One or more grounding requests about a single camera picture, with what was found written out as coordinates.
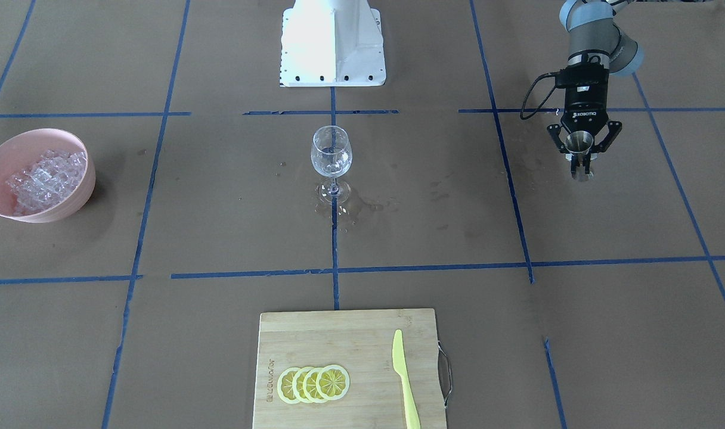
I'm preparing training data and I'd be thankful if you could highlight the clear wine glass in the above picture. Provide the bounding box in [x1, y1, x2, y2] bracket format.
[311, 125, 354, 206]

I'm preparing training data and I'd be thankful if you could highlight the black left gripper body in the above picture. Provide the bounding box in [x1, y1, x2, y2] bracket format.
[560, 63, 609, 134]

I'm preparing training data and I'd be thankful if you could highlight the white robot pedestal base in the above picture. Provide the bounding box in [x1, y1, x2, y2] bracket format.
[279, 1, 387, 88]

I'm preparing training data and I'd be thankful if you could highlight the steel double jigger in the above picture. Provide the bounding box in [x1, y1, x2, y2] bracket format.
[564, 130, 594, 182]

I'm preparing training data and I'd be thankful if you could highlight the pink plastic bowl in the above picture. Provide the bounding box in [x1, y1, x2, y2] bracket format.
[0, 128, 95, 223]

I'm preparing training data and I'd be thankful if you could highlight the yellow plastic knife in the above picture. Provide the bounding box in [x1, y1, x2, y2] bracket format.
[391, 329, 422, 428]

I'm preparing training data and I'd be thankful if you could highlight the bamboo cutting board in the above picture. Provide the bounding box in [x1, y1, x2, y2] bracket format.
[252, 309, 447, 428]

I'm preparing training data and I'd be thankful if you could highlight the lemon slice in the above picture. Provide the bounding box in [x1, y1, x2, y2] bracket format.
[278, 367, 300, 405]
[292, 366, 315, 403]
[315, 364, 351, 401]
[302, 368, 328, 403]

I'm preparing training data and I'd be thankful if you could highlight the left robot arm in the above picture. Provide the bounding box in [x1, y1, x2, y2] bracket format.
[549, 1, 644, 158]

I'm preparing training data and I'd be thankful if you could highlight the pile of clear ice cubes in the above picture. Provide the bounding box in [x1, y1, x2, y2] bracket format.
[5, 150, 87, 216]

